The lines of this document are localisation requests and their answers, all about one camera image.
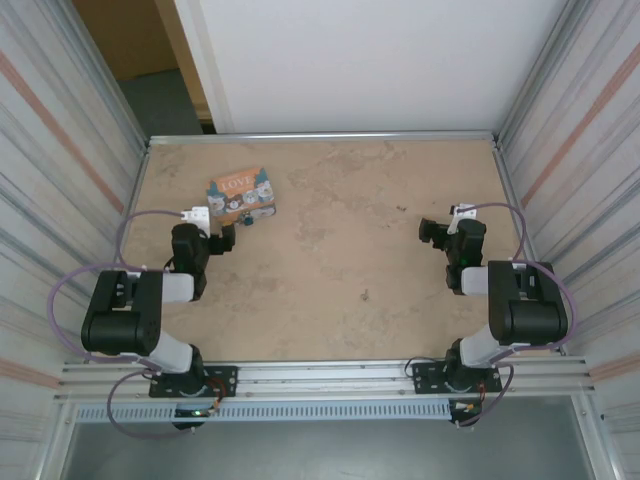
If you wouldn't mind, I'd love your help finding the cartoon bear LOVE box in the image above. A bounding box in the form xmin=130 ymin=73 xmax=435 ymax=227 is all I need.
xmin=205 ymin=168 xmax=278 ymax=220

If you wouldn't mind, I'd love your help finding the small controller board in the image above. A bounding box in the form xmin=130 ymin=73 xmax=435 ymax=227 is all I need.
xmin=449 ymin=398 xmax=482 ymax=417
xmin=173 ymin=406 xmax=221 ymax=420

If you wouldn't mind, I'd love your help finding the brown cardboard panel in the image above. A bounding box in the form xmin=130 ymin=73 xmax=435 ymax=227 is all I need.
xmin=72 ymin=0 xmax=201 ymax=81

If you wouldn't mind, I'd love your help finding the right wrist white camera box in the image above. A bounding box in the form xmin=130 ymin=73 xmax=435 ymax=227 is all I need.
xmin=448 ymin=202 xmax=479 ymax=235

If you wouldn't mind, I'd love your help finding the aluminium frame bar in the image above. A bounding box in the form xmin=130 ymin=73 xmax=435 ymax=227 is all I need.
xmin=492 ymin=142 xmax=569 ymax=357
xmin=89 ymin=144 xmax=152 ymax=364
xmin=147 ymin=130 xmax=501 ymax=149

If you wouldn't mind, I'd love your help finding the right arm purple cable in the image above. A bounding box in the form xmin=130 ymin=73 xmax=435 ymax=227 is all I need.
xmin=457 ymin=201 xmax=579 ymax=429

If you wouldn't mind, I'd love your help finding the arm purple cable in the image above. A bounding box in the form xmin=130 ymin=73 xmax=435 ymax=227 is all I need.
xmin=457 ymin=201 xmax=579 ymax=429
xmin=47 ymin=209 xmax=199 ymax=440

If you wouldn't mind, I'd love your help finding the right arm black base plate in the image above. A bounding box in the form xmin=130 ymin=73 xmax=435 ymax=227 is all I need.
xmin=411 ymin=360 xmax=503 ymax=396

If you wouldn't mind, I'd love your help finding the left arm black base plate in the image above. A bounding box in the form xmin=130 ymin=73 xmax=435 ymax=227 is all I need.
xmin=148 ymin=364 xmax=239 ymax=399

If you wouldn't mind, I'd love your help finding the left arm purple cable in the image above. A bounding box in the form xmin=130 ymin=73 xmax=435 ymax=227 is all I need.
xmin=47 ymin=209 xmax=199 ymax=440

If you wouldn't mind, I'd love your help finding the aluminium mounting rail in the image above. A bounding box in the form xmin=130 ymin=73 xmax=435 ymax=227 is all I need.
xmin=58 ymin=355 xmax=594 ymax=402

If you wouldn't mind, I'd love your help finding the grey slotted cable duct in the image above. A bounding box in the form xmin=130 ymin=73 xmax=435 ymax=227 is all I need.
xmin=74 ymin=401 xmax=452 ymax=422

